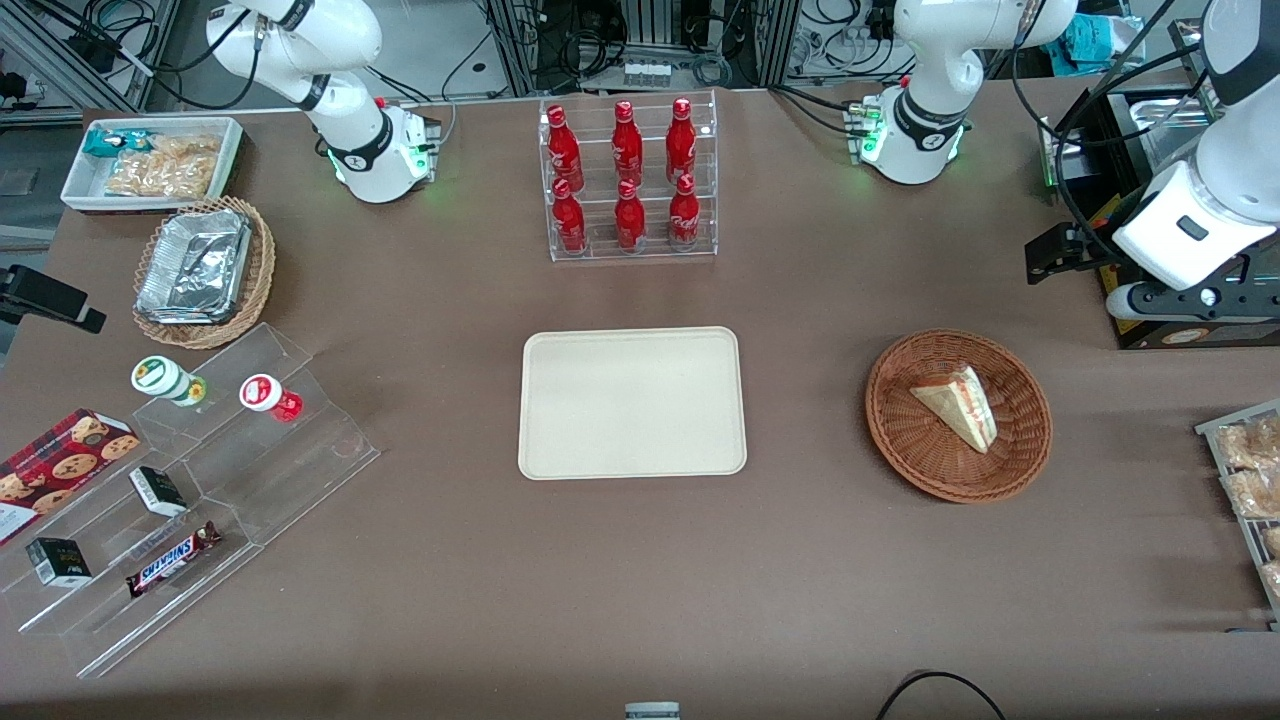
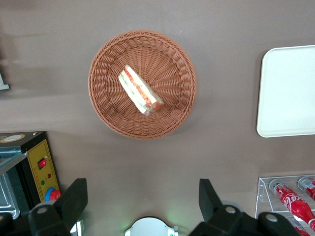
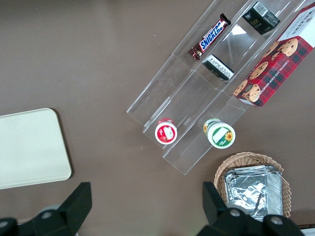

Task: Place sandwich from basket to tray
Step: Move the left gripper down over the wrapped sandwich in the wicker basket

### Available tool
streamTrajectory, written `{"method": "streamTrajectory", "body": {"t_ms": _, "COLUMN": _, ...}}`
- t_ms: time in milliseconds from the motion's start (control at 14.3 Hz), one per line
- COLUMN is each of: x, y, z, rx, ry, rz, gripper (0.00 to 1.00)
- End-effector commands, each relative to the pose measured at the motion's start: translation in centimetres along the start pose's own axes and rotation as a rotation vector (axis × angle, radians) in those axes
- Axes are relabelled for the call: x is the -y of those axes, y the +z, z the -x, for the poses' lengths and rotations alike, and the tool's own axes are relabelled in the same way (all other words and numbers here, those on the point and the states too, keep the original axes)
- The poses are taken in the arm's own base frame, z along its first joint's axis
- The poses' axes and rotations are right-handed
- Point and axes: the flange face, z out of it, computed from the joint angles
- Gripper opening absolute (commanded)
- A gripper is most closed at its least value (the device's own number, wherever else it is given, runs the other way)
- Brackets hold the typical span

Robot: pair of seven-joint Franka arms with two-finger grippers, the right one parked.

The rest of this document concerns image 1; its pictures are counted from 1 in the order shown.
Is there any red lidded cup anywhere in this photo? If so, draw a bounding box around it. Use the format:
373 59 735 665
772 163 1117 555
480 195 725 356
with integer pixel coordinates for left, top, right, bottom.
238 372 304 423

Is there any red cookie box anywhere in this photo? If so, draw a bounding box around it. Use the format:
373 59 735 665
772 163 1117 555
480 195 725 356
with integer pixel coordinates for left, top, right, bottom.
0 407 142 547

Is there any brown wicker basket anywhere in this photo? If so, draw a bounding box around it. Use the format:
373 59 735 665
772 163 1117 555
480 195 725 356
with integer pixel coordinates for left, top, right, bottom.
865 329 1054 504

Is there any Snickers chocolate bar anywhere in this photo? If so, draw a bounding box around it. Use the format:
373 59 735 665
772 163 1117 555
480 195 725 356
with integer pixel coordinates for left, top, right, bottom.
125 520 224 599

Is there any wrapped bread bun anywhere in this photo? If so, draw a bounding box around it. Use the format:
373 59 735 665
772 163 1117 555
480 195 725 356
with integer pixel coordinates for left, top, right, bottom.
1224 469 1280 520
1214 418 1280 470

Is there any clear bag of crackers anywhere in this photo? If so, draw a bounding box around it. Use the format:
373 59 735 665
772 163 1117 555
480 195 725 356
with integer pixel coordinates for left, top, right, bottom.
104 134 223 200

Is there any beige plastic tray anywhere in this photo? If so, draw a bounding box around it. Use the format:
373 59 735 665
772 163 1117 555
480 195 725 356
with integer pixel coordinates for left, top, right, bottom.
517 326 749 482

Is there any teal snack packet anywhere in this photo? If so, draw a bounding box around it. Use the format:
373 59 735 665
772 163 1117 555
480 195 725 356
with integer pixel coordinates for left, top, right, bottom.
82 129 153 160

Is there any green lidded cup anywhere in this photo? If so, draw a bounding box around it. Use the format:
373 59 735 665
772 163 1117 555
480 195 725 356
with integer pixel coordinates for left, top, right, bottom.
130 355 209 408

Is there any metal wire rack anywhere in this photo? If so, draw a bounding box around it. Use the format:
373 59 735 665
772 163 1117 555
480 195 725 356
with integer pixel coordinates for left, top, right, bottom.
1194 399 1280 632

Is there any white rectangular snack bin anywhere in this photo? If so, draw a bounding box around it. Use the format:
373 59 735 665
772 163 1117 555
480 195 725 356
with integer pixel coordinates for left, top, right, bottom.
60 116 245 215

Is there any black clamp device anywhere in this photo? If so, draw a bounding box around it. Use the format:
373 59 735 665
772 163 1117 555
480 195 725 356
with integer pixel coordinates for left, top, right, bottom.
0 264 108 335

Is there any stack of foil containers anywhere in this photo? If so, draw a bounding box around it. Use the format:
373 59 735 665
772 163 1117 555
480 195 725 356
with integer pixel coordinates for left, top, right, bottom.
134 207 252 325

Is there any small black box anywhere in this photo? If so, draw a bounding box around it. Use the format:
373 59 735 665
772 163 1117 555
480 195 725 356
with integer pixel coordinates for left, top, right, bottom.
25 537 94 588
128 465 189 518

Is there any grey wrist camera black mount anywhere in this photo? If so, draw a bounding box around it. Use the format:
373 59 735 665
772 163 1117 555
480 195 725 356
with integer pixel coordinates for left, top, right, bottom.
1104 258 1280 323

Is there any black food warmer machine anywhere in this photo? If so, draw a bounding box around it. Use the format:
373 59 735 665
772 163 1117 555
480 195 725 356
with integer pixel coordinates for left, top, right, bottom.
1039 85 1280 350

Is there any clear acrylic bottle rack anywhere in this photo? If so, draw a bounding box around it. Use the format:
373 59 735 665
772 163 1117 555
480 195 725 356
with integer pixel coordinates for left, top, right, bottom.
538 89 719 264

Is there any triangular sandwich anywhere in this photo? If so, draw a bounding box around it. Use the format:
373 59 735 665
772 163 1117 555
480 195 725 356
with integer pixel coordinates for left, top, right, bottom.
909 366 998 455

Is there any light wicker basket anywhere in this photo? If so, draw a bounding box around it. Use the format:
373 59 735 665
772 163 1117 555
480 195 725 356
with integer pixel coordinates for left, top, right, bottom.
132 195 277 350

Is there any black cable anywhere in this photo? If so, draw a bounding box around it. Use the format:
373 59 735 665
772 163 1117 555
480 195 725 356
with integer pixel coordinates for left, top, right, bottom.
876 670 1007 720

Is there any red drink bottle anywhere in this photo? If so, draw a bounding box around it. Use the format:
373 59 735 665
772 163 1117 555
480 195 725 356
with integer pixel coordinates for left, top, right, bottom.
665 97 698 185
611 100 645 187
667 173 702 250
613 179 648 252
551 178 589 254
545 105 585 192

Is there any clear acrylic stepped stand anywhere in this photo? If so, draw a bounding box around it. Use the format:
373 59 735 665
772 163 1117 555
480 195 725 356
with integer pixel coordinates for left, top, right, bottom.
0 321 382 680

